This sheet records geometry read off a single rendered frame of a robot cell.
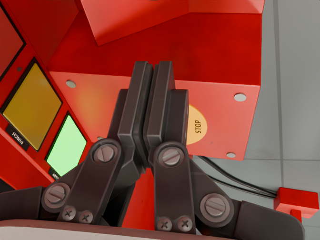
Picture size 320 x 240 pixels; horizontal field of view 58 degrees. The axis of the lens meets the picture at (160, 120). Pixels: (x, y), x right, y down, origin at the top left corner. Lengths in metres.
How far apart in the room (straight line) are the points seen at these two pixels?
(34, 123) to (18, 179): 0.17
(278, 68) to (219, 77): 1.09
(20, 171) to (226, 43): 0.27
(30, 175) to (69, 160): 0.13
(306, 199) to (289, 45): 1.32
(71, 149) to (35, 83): 0.08
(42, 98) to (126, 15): 0.09
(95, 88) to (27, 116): 0.05
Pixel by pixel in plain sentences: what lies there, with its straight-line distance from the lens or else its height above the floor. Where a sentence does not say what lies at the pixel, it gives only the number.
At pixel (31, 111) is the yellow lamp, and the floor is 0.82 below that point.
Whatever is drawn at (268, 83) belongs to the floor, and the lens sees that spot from 1.35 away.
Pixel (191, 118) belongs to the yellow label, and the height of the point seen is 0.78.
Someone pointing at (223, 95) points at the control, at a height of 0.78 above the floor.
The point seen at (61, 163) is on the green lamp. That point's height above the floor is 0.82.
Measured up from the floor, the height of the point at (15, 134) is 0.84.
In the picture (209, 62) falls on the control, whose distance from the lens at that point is 0.21.
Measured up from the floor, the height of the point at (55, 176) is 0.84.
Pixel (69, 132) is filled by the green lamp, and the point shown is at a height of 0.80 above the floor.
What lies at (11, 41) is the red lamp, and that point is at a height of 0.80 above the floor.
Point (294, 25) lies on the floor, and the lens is 1.15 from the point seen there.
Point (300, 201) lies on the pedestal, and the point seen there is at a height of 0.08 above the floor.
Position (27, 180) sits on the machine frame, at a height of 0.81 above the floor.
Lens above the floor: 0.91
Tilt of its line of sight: 33 degrees down
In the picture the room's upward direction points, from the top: 166 degrees counter-clockwise
